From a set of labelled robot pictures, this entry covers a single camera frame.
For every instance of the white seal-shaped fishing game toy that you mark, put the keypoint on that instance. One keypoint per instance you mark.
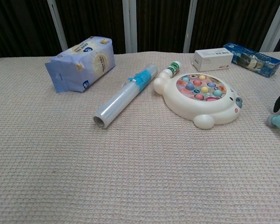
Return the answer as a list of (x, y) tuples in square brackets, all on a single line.
[(189, 107)]

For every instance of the grey aluminium frame post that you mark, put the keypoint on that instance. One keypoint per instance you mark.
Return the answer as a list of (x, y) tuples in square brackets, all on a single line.
[(275, 25), (130, 25), (190, 25), (57, 25)]

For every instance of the beige woven table cloth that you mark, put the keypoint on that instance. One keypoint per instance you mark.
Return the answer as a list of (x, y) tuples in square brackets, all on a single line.
[(107, 163)]

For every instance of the clear plastic wrap roll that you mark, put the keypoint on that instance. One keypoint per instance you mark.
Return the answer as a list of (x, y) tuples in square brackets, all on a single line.
[(123, 95)]

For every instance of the white cardboard box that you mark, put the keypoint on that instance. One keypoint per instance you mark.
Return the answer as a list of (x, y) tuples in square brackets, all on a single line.
[(212, 59)]

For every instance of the white green glue bottle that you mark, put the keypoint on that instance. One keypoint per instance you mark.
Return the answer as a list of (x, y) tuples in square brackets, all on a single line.
[(173, 68)]

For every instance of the blue printed carton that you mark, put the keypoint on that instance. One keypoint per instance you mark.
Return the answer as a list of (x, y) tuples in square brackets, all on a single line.
[(254, 60)]

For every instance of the lilac tissue pack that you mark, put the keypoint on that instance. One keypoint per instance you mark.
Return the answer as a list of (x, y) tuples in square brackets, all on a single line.
[(84, 67)]

